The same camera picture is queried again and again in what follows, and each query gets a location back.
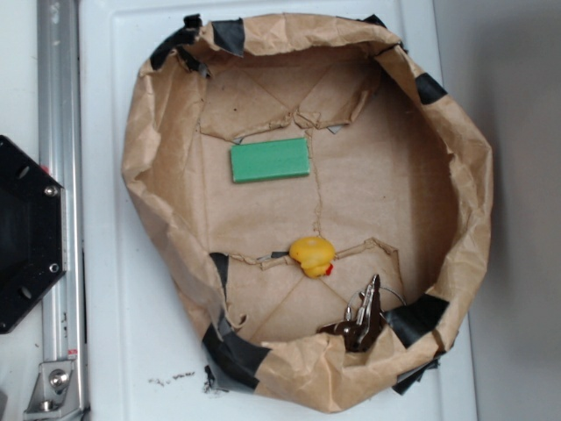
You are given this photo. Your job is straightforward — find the yellow rubber duck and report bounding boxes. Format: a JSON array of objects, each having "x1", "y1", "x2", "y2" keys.
[{"x1": 289, "y1": 237, "x2": 336, "y2": 279}]

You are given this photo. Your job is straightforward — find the brown paper bag bin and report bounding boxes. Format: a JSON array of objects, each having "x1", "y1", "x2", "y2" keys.
[{"x1": 122, "y1": 14, "x2": 493, "y2": 413}]

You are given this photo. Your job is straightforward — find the green rectangular block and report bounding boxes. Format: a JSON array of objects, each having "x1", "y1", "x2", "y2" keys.
[{"x1": 231, "y1": 138, "x2": 310, "y2": 183}]

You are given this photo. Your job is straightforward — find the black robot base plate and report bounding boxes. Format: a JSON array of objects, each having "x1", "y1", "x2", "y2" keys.
[{"x1": 1, "y1": 136, "x2": 66, "y2": 334}]

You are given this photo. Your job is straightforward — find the aluminium extrusion rail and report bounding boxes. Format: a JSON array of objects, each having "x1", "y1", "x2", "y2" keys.
[{"x1": 22, "y1": 0, "x2": 91, "y2": 421}]

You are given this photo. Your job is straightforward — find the metal corner bracket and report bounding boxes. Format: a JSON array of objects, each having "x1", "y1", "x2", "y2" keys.
[{"x1": 23, "y1": 360, "x2": 79, "y2": 420}]

